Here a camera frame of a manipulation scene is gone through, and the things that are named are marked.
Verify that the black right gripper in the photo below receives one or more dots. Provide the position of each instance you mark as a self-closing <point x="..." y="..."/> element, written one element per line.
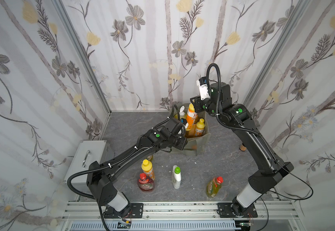
<point x="196" y="104"/>

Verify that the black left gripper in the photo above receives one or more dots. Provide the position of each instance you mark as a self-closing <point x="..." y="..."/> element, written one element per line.
<point x="180" y="141"/>

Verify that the orange bottle yellow cap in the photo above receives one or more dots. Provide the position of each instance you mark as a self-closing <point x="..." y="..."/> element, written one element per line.
<point x="200" y="127"/>
<point x="191" y="117"/>
<point x="147" y="168"/>

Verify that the green fabric shopping bag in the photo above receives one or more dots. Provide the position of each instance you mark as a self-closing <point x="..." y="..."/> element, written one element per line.
<point x="196" y="145"/>

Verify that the large yellow pump soap bottle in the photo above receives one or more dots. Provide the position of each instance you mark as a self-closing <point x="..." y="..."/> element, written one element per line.
<point x="181" y="114"/>

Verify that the green bottle red cap front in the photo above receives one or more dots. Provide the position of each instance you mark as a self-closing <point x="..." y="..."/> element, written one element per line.
<point x="214" y="186"/>

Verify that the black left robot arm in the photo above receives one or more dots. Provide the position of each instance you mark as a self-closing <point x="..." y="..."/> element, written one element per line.
<point x="100" y="177"/>

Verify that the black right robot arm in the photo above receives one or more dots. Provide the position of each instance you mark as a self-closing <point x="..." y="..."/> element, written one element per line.
<point x="215" y="99"/>

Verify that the red soap bottle red cap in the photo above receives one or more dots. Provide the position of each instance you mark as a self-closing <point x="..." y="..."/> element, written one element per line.
<point x="145" y="183"/>

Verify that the white bottle green cap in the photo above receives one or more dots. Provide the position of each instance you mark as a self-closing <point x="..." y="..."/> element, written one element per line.
<point x="176" y="177"/>

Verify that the small bottle orange cap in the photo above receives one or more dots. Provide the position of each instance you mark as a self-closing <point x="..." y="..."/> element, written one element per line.
<point x="242" y="147"/>

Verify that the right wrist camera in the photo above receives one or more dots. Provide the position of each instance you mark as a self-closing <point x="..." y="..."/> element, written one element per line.
<point x="203" y="85"/>

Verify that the grey metal box with handle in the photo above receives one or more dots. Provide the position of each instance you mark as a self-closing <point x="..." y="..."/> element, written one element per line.
<point x="87" y="153"/>

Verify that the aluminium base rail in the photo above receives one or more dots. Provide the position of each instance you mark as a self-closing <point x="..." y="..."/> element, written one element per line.
<point x="183" y="216"/>

